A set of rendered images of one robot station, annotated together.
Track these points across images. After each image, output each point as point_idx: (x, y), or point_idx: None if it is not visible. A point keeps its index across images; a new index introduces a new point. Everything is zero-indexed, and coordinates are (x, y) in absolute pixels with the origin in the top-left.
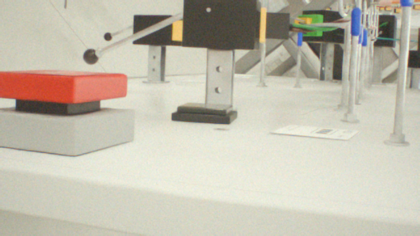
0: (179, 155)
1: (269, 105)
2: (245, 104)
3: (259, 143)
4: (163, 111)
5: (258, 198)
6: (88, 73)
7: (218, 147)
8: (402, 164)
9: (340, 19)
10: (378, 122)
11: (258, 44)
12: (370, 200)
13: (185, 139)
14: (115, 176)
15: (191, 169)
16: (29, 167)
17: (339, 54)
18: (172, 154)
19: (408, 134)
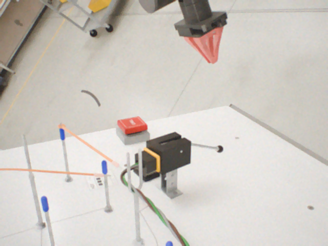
0: (104, 144)
1: (184, 227)
2: (196, 220)
3: (101, 159)
4: (181, 176)
5: (72, 137)
6: (127, 124)
7: (105, 151)
8: (59, 162)
9: (122, 173)
10: (97, 218)
11: (159, 171)
12: (57, 143)
13: (119, 152)
14: (98, 132)
15: (93, 140)
16: (113, 128)
17: None
18: (106, 143)
19: (72, 198)
